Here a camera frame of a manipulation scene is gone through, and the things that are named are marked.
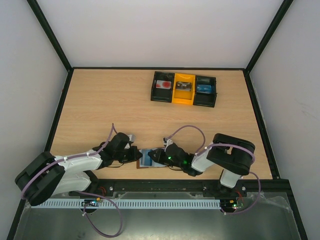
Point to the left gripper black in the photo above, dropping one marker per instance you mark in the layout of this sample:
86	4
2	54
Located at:
133	157

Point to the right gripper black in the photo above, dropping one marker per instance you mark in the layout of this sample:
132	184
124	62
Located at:
161	155

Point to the brown leather card holder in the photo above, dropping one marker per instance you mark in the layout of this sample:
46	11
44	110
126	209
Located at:
155	164

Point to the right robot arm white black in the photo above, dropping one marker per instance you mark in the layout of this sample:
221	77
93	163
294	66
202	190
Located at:
234	155

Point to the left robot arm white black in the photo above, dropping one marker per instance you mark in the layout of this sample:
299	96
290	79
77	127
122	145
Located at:
48	175

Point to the red white card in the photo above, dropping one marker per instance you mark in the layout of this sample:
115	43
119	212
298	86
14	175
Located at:
163	84

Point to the dark black card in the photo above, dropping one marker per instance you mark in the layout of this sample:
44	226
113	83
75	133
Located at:
183	86

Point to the blue card in bin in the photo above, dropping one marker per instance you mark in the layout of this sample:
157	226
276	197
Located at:
204	88

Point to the left controller board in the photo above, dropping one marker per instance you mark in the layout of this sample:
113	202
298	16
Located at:
91	202

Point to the controller board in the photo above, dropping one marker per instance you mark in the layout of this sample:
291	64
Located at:
91	202
230	205

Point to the left black bin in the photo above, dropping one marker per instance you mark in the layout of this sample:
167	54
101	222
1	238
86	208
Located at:
162	95

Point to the black bin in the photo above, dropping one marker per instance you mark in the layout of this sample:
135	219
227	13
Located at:
205	100
162	95

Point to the yellow middle bin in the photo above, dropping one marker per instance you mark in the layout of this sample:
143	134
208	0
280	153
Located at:
184	97

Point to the right black bin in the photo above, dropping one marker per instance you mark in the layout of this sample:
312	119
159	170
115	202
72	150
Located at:
205	100

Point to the right controller board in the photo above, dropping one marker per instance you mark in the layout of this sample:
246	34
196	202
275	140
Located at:
230	205

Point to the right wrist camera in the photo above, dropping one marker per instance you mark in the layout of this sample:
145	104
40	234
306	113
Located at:
167	141

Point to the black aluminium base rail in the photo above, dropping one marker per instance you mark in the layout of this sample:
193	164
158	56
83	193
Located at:
208	188

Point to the light blue slotted cable duct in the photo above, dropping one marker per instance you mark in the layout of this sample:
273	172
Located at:
172	204

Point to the black cage frame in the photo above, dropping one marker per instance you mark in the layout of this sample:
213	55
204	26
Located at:
284	7

